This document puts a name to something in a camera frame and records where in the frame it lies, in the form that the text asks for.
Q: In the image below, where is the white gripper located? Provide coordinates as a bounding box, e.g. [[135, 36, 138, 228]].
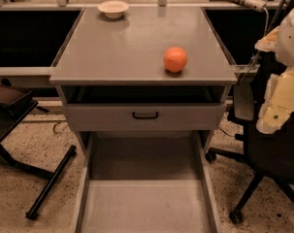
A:
[[254, 8, 294, 134]]

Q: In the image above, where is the black office chair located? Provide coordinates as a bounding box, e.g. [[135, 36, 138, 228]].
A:
[[205, 53, 294, 224]]

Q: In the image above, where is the grey drawer cabinet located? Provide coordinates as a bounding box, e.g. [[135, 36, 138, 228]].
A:
[[50, 6, 237, 150]]

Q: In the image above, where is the orange fruit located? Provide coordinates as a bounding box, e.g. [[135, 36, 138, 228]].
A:
[[164, 47, 187, 73]]

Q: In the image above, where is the white bowl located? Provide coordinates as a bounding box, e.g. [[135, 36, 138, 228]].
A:
[[98, 0, 129, 19]]

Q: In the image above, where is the closed grey drawer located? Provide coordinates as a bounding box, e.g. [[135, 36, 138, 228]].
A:
[[63, 104, 226, 132]]

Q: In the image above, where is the open grey drawer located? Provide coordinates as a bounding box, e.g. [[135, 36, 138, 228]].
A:
[[70, 132, 223, 233]]

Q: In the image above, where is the black stand with tray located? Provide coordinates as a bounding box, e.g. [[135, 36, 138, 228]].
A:
[[0, 79, 77, 220]]

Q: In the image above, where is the white cable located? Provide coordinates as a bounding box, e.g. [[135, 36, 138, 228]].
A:
[[240, 7, 271, 83]]

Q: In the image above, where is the black drawer handle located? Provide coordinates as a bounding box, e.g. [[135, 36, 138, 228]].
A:
[[132, 112, 159, 120]]

